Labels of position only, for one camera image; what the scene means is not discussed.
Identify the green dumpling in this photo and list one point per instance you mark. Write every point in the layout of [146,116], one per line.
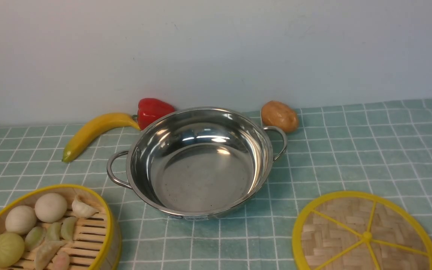
[35,238]
[67,228]
[53,232]

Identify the green checkered tablecloth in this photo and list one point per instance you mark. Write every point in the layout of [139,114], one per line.
[381,148]

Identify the yellow rimmed bamboo steamer basket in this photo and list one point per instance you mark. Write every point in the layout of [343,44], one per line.
[97,241]

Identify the white pleated dumpling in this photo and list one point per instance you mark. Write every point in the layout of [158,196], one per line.
[82,210]

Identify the brown toy potato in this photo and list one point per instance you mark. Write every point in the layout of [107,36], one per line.
[275,113]

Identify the white round bun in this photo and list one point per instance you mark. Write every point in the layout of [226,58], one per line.
[20,220]
[50,207]

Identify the stainless steel pot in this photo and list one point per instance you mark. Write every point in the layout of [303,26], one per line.
[200,163]

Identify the yellow woven bamboo steamer lid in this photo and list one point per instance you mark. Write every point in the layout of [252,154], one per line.
[352,230]

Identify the red toy bell pepper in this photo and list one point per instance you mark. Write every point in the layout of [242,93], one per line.
[150,110]

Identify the yellow toy banana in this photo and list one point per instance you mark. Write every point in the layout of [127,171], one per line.
[93,129]

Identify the pink dumpling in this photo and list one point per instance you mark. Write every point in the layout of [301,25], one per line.
[61,261]

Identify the large pale dumpling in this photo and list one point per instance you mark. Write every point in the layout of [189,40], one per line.
[46,252]

